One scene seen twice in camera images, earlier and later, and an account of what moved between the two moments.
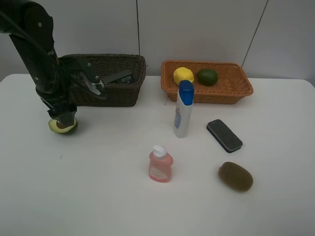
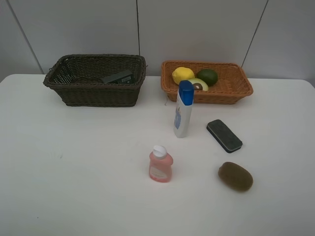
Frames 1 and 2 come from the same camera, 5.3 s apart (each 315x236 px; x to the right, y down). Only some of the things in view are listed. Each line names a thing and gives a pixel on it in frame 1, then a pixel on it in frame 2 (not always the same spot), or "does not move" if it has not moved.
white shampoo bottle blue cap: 183,113 does not move
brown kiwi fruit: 236,176 does not move
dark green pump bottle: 126,77 does not move
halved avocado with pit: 58,127 to 198,84
